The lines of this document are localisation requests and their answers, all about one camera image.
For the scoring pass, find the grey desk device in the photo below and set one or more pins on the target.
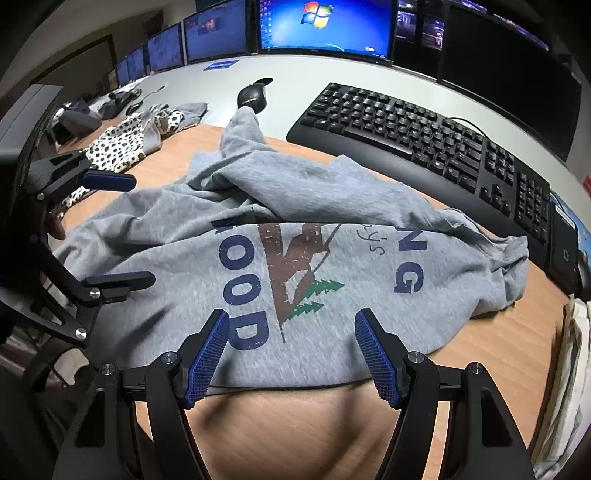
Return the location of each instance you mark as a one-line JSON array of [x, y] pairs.
[[78, 119]]

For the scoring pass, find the grey printed t-shirt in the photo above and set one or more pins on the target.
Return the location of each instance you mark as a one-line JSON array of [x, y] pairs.
[[332, 258]]

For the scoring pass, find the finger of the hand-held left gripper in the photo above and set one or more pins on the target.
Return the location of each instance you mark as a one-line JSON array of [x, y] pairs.
[[111, 181], [120, 280]]

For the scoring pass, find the person's left hand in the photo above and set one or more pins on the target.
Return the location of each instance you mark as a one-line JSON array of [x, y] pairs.
[[57, 229]]

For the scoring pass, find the large dark monitor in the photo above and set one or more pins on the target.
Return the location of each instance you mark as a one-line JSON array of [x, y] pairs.
[[503, 69]]

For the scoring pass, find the blue mouse pad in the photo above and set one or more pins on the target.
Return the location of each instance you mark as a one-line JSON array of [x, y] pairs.
[[570, 213]]

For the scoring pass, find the black flat device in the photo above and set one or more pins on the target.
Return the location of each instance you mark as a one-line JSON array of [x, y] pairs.
[[563, 251]]

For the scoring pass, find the plain grey garment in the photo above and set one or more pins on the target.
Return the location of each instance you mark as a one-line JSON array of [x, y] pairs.
[[194, 113]]

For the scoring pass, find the white folded cloth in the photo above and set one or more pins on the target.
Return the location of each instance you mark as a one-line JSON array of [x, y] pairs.
[[570, 369]]

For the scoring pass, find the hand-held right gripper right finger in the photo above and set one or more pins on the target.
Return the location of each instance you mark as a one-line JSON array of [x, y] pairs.
[[378, 364]]

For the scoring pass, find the white black spotted garment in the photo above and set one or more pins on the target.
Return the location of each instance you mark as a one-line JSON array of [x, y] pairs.
[[115, 143]]

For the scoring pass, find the blue desk sticker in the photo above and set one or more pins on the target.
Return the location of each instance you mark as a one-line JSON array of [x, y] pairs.
[[220, 64]]

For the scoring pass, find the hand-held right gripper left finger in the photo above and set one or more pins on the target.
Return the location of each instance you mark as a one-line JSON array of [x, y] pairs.
[[207, 364]]

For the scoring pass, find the black computer mouse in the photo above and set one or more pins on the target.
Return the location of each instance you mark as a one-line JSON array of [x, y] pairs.
[[251, 98]]

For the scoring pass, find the monitor with blue desktop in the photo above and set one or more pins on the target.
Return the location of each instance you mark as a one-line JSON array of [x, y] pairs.
[[323, 25]]

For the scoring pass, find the monitor with camera feeds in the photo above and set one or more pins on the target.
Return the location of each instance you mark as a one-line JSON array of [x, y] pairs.
[[420, 23]]

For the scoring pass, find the black keyboard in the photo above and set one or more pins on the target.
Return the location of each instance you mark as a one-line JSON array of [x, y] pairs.
[[415, 134]]

